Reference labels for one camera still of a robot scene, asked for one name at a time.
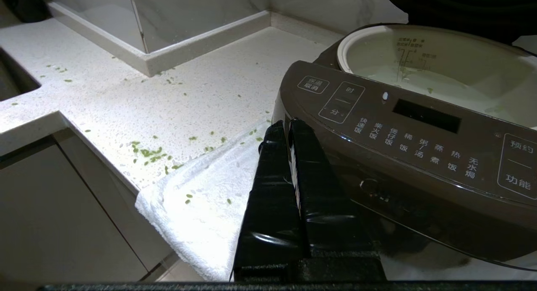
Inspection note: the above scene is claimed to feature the white towel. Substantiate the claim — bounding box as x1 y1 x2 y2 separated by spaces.
135 122 269 282

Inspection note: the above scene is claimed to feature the rice cooker lid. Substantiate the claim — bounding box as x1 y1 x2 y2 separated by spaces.
381 0 537 46

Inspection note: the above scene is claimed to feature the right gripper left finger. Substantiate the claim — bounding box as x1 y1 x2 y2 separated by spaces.
233 120 311 282

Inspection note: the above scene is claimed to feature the white inner cooking pot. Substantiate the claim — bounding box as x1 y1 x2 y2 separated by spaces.
336 24 537 130

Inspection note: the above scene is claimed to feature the brown rice cooker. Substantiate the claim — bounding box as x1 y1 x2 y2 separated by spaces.
272 23 537 271

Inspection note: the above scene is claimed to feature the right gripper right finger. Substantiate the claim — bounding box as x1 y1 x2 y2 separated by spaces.
289 118 386 282

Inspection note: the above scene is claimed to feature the cabinet door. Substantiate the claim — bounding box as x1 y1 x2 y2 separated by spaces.
54 128 177 271
0 136 148 287

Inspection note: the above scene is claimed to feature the sink basin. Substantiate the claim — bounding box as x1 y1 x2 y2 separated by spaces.
0 47 42 102

